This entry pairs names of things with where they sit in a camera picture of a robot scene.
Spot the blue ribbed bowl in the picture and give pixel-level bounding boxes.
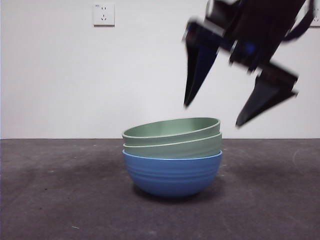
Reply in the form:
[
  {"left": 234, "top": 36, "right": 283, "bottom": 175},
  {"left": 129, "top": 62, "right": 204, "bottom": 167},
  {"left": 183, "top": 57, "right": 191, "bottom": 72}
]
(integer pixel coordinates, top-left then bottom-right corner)
[{"left": 121, "top": 149, "right": 224, "bottom": 199}]

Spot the green ribbed bowl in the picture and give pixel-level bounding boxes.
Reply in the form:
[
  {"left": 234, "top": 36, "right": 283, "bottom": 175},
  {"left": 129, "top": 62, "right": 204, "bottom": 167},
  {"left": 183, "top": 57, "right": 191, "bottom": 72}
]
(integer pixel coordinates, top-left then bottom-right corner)
[
  {"left": 122, "top": 132, "right": 223, "bottom": 159},
  {"left": 121, "top": 117, "right": 222, "bottom": 146}
]

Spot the black flat strap cable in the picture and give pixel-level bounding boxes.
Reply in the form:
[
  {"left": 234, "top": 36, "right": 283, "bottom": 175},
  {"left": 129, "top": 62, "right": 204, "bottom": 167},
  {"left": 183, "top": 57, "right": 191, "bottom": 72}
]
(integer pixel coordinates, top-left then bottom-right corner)
[{"left": 283, "top": 0, "right": 316, "bottom": 44}]

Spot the white wall socket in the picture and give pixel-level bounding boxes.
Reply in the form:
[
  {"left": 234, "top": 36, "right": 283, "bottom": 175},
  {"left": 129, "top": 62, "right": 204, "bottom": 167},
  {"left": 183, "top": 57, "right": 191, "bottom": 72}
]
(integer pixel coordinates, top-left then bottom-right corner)
[
  {"left": 93, "top": 3, "right": 116, "bottom": 27},
  {"left": 309, "top": 9, "right": 320, "bottom": 28}
]

